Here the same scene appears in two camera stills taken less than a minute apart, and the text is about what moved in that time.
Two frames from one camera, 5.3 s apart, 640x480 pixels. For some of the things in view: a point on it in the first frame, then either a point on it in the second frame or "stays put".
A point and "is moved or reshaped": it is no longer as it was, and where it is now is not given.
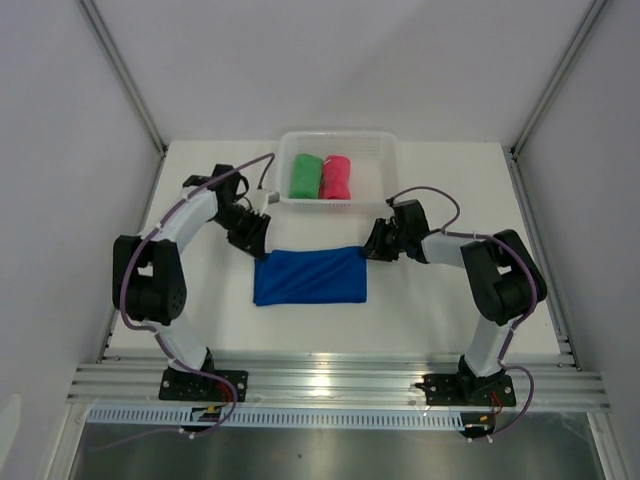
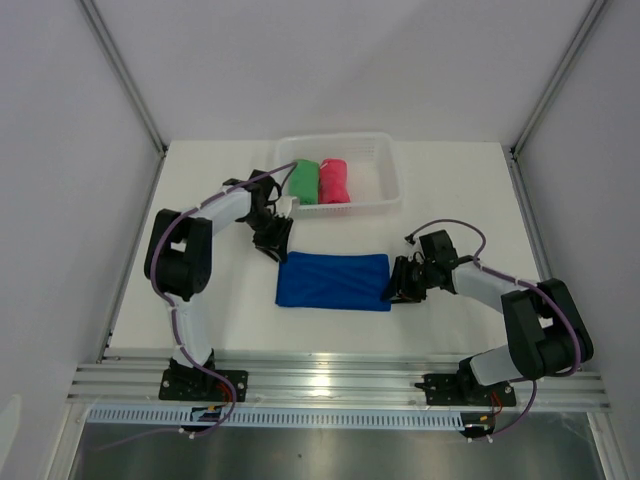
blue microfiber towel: (318, 276) is moved or reshaped
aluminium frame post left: (94, 18) stays put
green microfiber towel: (306, 177) is moved or reshaped
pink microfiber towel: (336, 178) stays put
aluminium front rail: (133, 382) stays put
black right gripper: (374, 248) -> (399, 289)
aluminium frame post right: (591, 21) stays put
